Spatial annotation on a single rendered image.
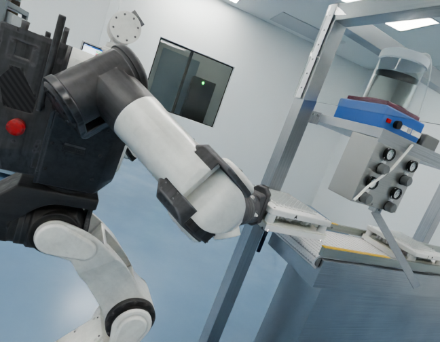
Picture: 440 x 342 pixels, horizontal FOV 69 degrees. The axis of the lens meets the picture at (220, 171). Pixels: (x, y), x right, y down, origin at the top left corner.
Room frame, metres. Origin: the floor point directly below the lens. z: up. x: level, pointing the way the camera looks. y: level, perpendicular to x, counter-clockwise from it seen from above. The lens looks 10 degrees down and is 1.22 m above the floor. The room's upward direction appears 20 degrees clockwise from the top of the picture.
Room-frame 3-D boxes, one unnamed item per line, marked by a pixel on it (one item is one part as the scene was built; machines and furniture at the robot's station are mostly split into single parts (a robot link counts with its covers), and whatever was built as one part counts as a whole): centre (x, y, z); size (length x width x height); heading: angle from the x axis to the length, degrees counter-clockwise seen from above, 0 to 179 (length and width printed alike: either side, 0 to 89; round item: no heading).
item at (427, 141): (1.23, -0.66, 1.36); 0.10 x 0.07 x 0.06; 118
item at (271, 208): (1.06, -0.23, 1.00); 0.25 x 0.24 x 0.02; 28
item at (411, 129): (1.14, -0.45, 1.37); 0.21 x 0.20 x 0.09; 28
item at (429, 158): (1.27, -0.58, 1.31); 0.62 x 0.38 x 0.04; 118
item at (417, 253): (1.41, -0.89, 0.95); 0.25 x 0.24 x 0.02; 29
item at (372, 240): (1.41, -0.89, 0.90); 0.24 x 0.24 x 0.02; 29
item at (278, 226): (1.06, -0.23, 0.95); 0.24 x 0.24 x 0.02; 28
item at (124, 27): (0.77, 0.32, 1.30); 0.10 x 0.07 x 0.09; 28
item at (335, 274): (1.43, -0.93, 0.83); 1.30 x 0.29 x 0.10; 118
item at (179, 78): (5.80, 1.06, 1.43); 1.38 x 0.01 x 1.16; 106
